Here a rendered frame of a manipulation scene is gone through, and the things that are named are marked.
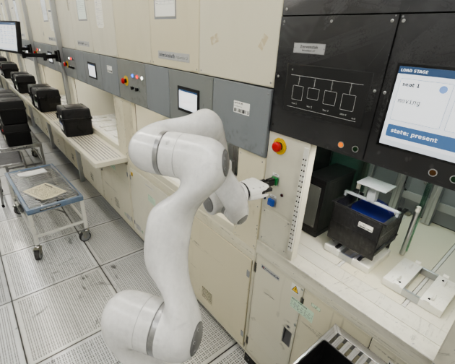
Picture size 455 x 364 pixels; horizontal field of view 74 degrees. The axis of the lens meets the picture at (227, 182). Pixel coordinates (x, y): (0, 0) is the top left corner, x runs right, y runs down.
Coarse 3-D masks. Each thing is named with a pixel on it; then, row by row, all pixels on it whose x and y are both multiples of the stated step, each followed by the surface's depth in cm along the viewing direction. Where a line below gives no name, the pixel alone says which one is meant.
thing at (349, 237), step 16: (368, 176) 130; (352, 192) 133; (368, 192) 125; (384, 192) 117; (336, 208) 129; (384, 208) 122; (400, 208) 127; (336, 224) 131; (352, 224) 125; (368, 224) 119; (384, 224) 114; (336, 240) 133; (352, 240) 126; (368, 240) 121; (384, 240) 123; (368, 256) 123
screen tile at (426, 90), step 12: (408, 84) 79; (420, 84) 77; (432, 84) 75; (444, 84) 73; (396, 96) 82; (408, 96) 80; (420, 96) 77; (432, 96) 75; (444, 96) 74; (396, 108) 82; (408, 108) 80; (420, 108) 78; (432, 108) 76; (444, 108) 74; (396, 120) 83; (408, 120) 81; (420, 120) 79; (432, 120) 77
